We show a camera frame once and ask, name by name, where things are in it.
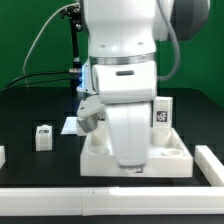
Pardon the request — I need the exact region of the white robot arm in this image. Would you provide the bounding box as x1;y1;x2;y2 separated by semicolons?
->
77;0;210;178

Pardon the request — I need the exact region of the white front fence bar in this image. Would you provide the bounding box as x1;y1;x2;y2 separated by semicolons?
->
0;187;224;216

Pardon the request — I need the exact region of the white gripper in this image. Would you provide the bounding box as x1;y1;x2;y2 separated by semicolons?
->
105;102;151;174

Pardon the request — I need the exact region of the black camera stand pole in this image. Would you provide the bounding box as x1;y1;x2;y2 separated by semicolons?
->
60;3;82;89

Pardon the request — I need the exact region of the white square table top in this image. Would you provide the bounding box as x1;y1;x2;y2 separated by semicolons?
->
80;128;193;178

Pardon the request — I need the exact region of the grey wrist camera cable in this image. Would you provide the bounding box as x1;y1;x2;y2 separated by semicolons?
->
155;0;182;82

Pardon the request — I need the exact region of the black cable lower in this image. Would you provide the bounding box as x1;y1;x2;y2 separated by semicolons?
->
0;78;73;94

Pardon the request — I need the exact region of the black cable upper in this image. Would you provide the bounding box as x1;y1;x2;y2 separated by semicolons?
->
4;70;73;89

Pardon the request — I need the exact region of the white fence bar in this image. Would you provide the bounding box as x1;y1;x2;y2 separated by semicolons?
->
194;145;224;187
0;187;224;216

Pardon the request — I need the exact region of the white right fence bar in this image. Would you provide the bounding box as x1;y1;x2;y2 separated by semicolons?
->
194;145;224;187

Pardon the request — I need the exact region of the white base sheet with tag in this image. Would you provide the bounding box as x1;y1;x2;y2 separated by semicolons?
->
61;117;86;136

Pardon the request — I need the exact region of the white left fence stub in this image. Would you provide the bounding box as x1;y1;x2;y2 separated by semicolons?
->
0;146;6;169

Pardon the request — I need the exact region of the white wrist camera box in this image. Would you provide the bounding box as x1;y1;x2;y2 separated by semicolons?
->
92;61;157;104

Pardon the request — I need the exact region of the black cable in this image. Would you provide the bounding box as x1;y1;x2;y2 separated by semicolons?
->
4;70;73;89
0;78;73;94

